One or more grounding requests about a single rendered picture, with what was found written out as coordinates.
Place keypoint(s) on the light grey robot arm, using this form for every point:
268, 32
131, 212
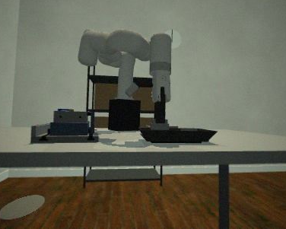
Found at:
98, 45

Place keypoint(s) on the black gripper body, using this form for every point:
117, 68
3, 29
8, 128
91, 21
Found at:
158, 83

